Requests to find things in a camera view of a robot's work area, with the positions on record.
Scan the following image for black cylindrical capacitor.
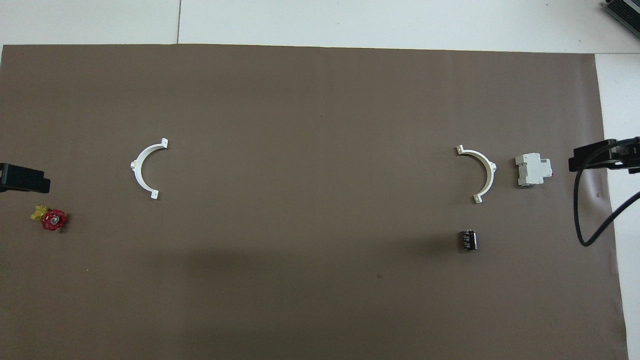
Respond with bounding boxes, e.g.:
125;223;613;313
459;228;479;252

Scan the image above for white half-ring pipe clamp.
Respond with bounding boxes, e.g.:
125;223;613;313
455;145;498;205
129;138;169;200

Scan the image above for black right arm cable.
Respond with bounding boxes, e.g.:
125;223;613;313
574;150;640;247

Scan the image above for grey ribbed metal box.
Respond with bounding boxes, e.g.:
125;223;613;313
601;0;640;40

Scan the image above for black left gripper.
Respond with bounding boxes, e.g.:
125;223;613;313
0;163;51;194

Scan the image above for brown paper table mat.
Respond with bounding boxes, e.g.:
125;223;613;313
0;44;630;360

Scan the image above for white circuit breaker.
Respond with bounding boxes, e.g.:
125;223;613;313
515;152;554;188

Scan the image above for red-handled brass valve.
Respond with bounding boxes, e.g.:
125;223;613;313
30;204;68;232

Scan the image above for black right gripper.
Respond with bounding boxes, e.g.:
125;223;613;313
568;137;640;174

